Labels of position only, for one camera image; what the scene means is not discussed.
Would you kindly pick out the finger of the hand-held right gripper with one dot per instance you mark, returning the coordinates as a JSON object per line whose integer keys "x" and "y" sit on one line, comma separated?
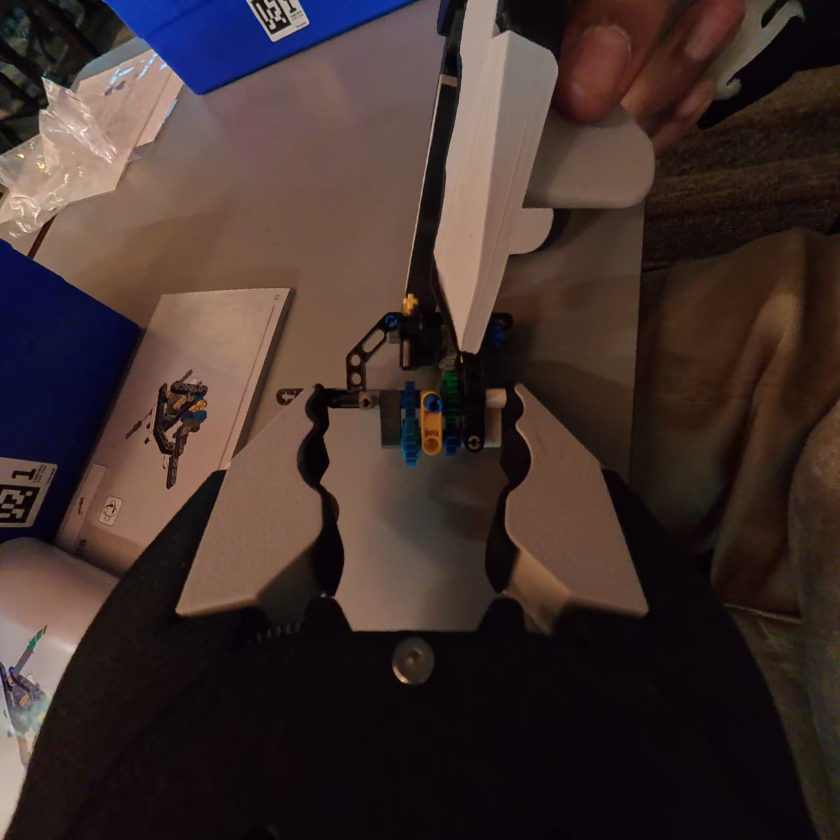
{"x": 479, "y": 16}
{"x": 485, "y": 197}

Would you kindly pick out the blue plastic bin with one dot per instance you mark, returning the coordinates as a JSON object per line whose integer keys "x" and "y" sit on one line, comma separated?
{"x": 59, "y": 367}
{"x": 197, "y": 39}

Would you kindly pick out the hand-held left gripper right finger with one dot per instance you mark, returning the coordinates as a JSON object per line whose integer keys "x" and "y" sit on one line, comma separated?
{"x": 564, "y": 512}

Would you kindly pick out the lego technic model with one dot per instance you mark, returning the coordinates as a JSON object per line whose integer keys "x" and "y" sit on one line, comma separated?
{"x": 430, "y": 420}

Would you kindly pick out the person's tan trousers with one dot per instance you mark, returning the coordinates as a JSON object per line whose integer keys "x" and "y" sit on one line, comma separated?
{"x": 722, "y": 394}

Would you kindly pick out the lego instruction booklet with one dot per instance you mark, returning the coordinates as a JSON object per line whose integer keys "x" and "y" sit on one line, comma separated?
{"x": 216, "y": 341}

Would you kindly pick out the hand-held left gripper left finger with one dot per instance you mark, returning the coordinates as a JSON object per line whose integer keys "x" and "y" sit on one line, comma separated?
{"x": 262, "y": 499}

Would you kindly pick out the clear plastic bag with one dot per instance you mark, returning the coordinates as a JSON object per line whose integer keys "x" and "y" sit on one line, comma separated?
{"x": 72, "y": 131}

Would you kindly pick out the person's right hand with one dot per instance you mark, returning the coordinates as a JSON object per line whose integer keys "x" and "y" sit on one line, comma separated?
{"x": 604, "y": 65}

